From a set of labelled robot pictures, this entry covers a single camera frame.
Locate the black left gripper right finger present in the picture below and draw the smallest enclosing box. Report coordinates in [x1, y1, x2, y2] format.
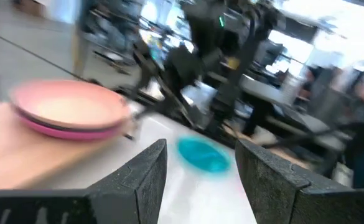
[235, 139, 364, 224]

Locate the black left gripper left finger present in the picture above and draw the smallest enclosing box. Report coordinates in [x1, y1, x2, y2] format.
[0, 139, 168, 224]

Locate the small translucent teal plate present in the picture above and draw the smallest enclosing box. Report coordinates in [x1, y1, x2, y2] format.
[175, 134, 232, 174]

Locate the large black plate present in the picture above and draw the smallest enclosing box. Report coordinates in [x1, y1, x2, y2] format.
[13, 107, 123, 133]

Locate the large salmon plate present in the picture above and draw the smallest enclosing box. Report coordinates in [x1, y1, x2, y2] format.
[9, 79, 131, 130]

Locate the white glossy table sheet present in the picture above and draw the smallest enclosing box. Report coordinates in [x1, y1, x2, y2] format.
[44, 102, 257, 224]

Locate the grey desk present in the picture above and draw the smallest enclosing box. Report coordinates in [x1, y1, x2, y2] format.
[239, 73, 353, 150]

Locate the black metal rig frame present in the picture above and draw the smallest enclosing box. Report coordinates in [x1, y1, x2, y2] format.
[128, 37, 207, 131]

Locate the yellow cable tag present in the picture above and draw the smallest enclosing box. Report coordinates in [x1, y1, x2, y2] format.
[226, 57, 241, 70]

